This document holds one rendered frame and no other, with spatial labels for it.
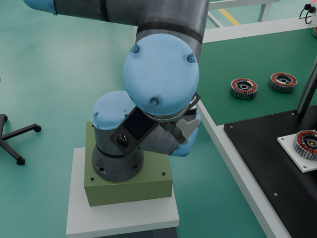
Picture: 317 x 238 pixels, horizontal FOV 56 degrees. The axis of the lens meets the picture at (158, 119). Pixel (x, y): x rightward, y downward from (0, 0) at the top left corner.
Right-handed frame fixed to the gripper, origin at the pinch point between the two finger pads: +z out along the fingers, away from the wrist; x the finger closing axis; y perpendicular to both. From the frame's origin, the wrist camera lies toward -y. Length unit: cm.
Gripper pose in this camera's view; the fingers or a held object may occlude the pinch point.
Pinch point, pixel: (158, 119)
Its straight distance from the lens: 63.1
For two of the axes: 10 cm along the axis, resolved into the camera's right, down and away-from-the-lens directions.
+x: -6.8, -7.3, 0.9
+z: 0.4, 0.9, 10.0
